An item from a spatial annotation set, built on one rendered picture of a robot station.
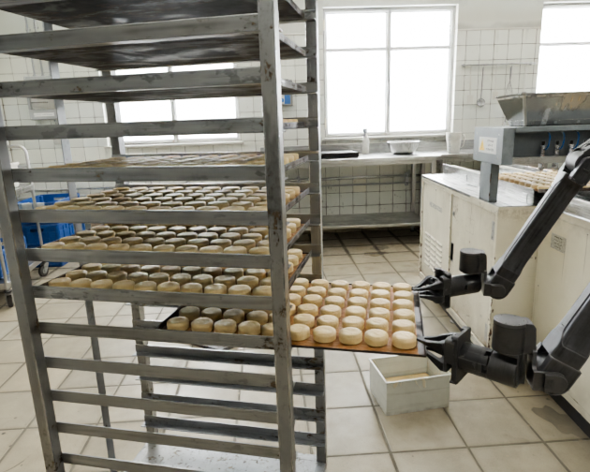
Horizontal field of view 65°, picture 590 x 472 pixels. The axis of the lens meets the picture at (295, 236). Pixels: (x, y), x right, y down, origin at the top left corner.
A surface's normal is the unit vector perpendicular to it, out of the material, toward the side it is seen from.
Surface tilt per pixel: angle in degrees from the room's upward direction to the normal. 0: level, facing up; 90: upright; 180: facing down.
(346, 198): 90
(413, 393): 90
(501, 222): 90
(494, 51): 90
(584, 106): 115
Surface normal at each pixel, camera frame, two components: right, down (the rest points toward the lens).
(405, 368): 0.18, 0.23
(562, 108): 0.01, 0.62
